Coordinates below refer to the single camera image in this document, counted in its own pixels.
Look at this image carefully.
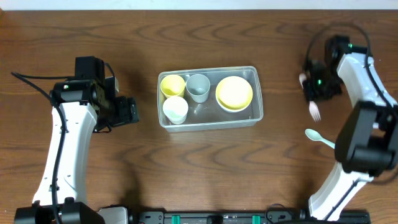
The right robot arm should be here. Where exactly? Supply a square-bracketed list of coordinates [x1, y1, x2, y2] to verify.
[299, 35, 397, 222]

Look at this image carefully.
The light green plastic spoon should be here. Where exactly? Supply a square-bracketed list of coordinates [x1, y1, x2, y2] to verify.
[305, 129, 335, 149]

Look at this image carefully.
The yellow plastic cup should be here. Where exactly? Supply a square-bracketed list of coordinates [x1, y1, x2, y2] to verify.
[160, 75, 185, 98]

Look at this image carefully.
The cream white plastic cup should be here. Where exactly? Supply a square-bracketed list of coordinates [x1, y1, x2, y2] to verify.
[162, 96, 189, 124]

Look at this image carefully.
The grey plastic cup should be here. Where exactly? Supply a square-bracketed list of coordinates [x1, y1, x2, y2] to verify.
[186, 74, 211, 103]

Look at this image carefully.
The clear plastic storage box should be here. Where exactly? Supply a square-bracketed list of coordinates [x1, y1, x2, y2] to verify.
[157, 66, 264, 133]

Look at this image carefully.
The white plastic bowl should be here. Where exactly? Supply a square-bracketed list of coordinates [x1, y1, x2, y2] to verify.
[216, 98, 251, 113]

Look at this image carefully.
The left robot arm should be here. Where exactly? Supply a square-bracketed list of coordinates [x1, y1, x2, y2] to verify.
[14, 56, 139, 224]

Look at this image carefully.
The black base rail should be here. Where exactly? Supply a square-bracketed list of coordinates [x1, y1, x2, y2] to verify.
[127, 210, 371, 224]

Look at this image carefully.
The yellow plastic bowl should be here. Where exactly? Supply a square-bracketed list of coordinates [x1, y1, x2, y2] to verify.
[215, 76, 254, 109]

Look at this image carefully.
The pink plastic fork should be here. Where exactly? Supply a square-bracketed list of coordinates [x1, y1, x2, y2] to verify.
[298, 73, 321, 122]

